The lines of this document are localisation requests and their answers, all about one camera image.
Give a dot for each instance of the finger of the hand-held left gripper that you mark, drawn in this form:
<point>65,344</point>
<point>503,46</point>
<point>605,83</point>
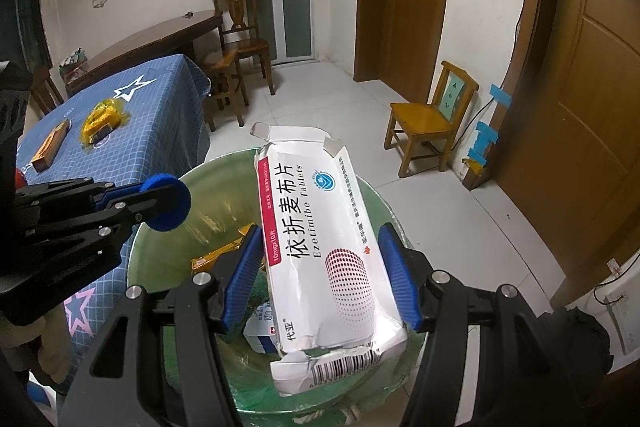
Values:
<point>100,227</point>
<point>65,197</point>

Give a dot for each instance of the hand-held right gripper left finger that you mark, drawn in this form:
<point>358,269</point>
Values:
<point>240,277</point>

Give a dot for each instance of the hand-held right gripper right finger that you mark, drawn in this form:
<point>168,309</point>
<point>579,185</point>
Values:
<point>400,282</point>

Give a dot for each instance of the orange tan cardboard box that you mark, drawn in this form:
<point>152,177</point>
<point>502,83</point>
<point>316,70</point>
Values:
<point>215,259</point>

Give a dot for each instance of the blue round lid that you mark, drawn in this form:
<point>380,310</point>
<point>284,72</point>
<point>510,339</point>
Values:
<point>167,204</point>

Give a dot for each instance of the white medicine box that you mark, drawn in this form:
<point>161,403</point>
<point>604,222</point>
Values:
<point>320,232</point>

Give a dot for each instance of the green plastic bin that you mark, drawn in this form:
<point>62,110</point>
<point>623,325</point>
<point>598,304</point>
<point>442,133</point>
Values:
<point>220,187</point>

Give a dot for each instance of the red apple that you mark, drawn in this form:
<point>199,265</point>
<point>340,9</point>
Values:
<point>20,179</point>

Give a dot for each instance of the small wooden box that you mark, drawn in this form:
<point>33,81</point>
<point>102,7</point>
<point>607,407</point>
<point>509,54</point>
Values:
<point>50,147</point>

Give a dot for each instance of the white blue small box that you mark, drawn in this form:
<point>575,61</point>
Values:
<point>260,332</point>

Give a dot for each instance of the yellow plastic wrapper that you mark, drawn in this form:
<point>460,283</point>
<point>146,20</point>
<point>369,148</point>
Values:
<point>102,122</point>

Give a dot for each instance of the blue star-print tablecloth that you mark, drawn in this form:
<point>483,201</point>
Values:
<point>140,122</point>

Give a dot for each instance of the basket of items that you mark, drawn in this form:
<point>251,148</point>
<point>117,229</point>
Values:
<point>72,62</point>

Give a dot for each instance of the blue tape piece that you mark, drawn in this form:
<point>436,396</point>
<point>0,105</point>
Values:
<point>487,133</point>
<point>501,94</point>
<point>480,153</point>

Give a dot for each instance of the small yellow wooden chair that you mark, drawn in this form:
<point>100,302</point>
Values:
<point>425,114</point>

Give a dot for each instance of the dark window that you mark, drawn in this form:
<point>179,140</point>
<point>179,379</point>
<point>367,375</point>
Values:
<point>20,32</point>

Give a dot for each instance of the dark wooden dining table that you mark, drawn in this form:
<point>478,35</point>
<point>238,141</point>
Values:
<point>150,42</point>

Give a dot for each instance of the dark cloth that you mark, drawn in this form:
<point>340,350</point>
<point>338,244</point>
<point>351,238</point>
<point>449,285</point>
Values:
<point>580,337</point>

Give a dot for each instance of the white paper sheet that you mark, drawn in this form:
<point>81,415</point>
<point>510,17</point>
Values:
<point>625,317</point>

